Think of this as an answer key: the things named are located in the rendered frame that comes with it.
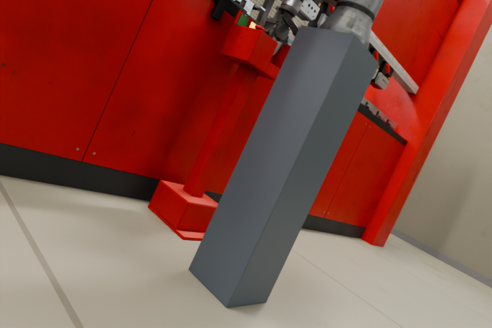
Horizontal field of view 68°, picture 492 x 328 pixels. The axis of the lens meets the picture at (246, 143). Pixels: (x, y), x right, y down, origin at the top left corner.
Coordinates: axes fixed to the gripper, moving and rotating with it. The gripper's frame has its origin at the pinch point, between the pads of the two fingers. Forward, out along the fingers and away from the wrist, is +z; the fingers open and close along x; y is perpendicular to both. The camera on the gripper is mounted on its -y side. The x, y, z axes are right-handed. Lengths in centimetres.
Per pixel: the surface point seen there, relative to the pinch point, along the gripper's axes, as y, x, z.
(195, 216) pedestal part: -15, 9, 65
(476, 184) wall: -20, -353, -18
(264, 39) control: -6.2, 11.9, -3.3
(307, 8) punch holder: 29, -38, -37
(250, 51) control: -6.2, 15.1, 3.1
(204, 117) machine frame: 14.1, 2.1, 33.6
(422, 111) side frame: 11, -196, -40
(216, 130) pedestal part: -2.2, 8.1, 34.5
